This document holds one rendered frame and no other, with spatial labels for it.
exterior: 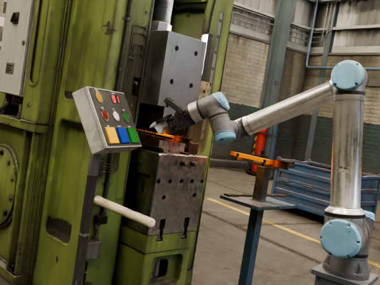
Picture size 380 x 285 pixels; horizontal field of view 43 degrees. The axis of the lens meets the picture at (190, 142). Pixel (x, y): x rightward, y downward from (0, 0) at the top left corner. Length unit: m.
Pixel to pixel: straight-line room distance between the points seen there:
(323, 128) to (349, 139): 9.82
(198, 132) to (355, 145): 1.35
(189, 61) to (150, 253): 1.08
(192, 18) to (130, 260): 1.50
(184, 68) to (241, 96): 8.24
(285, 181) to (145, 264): 4.16
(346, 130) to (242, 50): 9.06
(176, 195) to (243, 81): 8.34
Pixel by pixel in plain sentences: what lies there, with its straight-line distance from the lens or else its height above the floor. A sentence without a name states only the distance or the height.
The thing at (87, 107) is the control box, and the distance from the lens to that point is 2.08.
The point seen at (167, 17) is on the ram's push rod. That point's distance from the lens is 2.85.
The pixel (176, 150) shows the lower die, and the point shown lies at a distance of 2.70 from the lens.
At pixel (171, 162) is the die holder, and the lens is 2.60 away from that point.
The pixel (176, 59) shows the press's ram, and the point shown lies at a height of 1.43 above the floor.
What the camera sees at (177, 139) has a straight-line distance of 2.67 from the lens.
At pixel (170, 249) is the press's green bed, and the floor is 0.38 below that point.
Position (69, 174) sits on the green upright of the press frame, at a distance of 2.81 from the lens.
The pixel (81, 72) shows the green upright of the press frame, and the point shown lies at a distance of 2.80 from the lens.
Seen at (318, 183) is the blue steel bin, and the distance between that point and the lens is 6.36.
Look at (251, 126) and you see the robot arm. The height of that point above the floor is 1.14.
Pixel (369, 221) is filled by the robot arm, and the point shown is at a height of 0.84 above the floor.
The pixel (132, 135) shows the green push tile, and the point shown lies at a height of 1.01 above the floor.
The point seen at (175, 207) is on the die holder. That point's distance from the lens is 2.70.
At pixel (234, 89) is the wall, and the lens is 10.74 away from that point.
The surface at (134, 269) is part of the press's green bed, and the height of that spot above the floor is 0.26.
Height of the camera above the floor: 1.17
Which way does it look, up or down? 4 degrees down
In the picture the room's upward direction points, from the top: 9 degrees clockwise
